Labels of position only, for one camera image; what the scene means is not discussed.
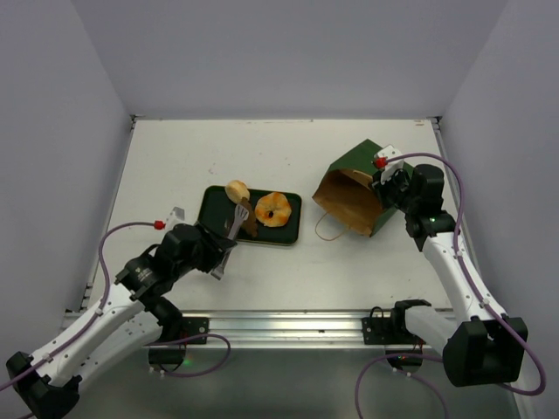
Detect brown pretzel bread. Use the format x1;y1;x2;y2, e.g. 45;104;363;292
240;197;258;238

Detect metal tongs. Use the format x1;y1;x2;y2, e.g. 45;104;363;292
210;203;248;280

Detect green paper bag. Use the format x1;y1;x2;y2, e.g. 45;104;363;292
313;139;396;237

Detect small round bread roll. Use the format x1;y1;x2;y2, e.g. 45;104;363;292
224;180;250;204

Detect round glazed pastry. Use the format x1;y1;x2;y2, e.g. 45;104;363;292
254;192;292;228

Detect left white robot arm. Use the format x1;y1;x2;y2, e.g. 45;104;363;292
6;221;237;418

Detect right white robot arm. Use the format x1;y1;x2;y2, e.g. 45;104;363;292
371;157;528;387

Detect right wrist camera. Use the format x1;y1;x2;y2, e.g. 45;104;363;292
372;145;404;184

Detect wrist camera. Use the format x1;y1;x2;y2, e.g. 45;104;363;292
166;207;185;229
372;145;404;184

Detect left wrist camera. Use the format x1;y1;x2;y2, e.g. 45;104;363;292
166;207;185;229

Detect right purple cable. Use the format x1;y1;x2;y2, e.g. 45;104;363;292
354;151;548;419

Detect purple cable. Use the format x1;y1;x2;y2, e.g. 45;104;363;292
0;220;232;419
354;151;548;419

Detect aluminium rail frame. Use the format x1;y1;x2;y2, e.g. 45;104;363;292
104;120;455;348

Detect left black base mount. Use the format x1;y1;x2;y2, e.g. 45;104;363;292
148;316;209;372

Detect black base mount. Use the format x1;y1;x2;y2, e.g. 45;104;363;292
148;316;209;372
361;306;424;354

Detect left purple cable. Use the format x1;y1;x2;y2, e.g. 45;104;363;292
0;220;232;419

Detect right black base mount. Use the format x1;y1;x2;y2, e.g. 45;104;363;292
361;306;424;354

